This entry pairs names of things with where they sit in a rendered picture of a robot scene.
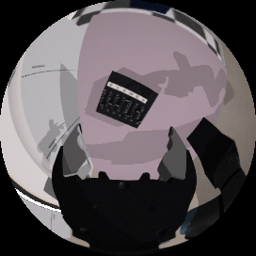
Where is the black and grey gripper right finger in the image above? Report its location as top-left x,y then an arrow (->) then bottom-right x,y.
157,127 -> 197,217

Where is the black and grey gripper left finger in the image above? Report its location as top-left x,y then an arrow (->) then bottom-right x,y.
52,123 -> 91,216

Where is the black lighting desk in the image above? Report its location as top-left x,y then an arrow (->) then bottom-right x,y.
96,71 -> 158,128

